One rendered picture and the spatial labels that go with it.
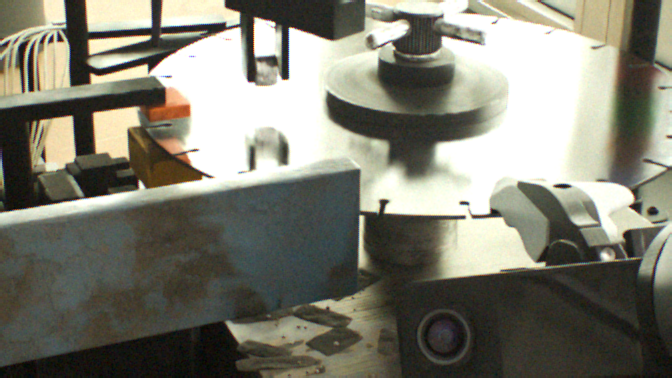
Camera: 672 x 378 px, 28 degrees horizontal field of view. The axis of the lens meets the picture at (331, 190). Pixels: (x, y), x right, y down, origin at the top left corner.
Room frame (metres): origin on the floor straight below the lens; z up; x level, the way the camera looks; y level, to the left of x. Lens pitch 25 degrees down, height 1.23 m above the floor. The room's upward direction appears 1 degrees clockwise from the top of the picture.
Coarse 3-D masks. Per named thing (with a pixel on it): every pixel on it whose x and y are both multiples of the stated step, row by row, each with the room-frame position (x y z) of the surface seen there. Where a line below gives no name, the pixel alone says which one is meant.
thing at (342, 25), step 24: (240, 0) 0.72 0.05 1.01; (264, 0) 0.70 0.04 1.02; (288, 0) 0.69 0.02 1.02; (312, 0) 0.68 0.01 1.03; (336, 0) 0.68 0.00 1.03; (360, 0) 0.68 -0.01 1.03; (240, 24) 0.73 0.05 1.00; (288, 24) 0.69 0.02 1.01; (312, 24) 0.68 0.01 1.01; (336, 24) 0.67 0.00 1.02; (360, 24) 0.68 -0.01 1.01; (240, 48) 0.73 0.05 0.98; (288, 48) 0.71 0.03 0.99; (288, 72) 0.71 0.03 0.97
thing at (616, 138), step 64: (192, 64) 0.79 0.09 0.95; (320, 64) 0.79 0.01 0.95; (512, 64) 0.80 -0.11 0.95; (576, 64) 0.80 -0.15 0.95; (640, 64) 0.80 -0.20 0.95; (192, 128) 0.68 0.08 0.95; (256, 128) 0.69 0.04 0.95; (320, 128) 0.69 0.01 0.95; (384, 128) 0.69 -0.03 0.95; (448, 128) 0.69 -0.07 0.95; (512, 128) 0.69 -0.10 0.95; (576, 128) 0.69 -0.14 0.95; (640, 128) 0.69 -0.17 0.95; (384, 192) 0.60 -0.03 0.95; (448, 192) 0.61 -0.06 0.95
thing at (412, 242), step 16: (384, 208) 0.72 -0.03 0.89; (368, 224) 0.73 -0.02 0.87; (384, 224) 0.72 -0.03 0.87; (400, 224) 0.72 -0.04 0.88; (416, 224) 0.71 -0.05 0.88; (432, 224) 0.72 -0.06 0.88; (448, 224) 0.72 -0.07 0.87; (368, 240) 0.73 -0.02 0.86; (384, 240) 0.72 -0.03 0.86; (400, 240) 0.71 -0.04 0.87; (416, 240) 0.71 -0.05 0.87; (432, 240) 0.72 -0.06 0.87; (448, 240) 0.72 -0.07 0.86; (384, 256) 0.72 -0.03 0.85; (400, 256) 0.71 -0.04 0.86; (416, 256) 0.71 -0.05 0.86; (432, 256) 0.72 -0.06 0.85; (448, 256) 0.73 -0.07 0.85
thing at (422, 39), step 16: (448, 0) 0.77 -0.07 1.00; (464, 0) 0.78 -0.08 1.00; (368, 16) 0.76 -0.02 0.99; (384, 16) 0.75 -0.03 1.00; (400, 16) 0.73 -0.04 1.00; (416, 16) 0.73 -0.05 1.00; (432, 16) 0.73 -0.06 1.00; (448, 16) 0.76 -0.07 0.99; (384, 32) 0.71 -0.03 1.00; (400, 32) 0.72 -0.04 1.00; (416, 32) 0.73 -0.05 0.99; (432, 32) 0.73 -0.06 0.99; (448, 32) 0.73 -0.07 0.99; (464, 32) 0.72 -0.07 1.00; (480, 32) 0.71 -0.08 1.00; (400, 48) 0.73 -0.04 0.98; (416, 48) 0.73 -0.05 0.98; (432, 48) 0.73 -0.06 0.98
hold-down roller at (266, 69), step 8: (256, 56) 0.72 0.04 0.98; (264, 56) 0.72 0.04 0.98; (272, 56) 0.72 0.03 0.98; (256, 64) 0.71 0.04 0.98; (264, 64) 0.71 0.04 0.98; (272, 64) 0.71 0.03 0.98; (256, 72) 0.71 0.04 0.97; (264, 72) 0.71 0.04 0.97; (272, 72) 0.71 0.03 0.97; (256, 80) 0.71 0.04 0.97; (264, 80) 0.71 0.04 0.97; (272, 80) 0.71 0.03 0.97
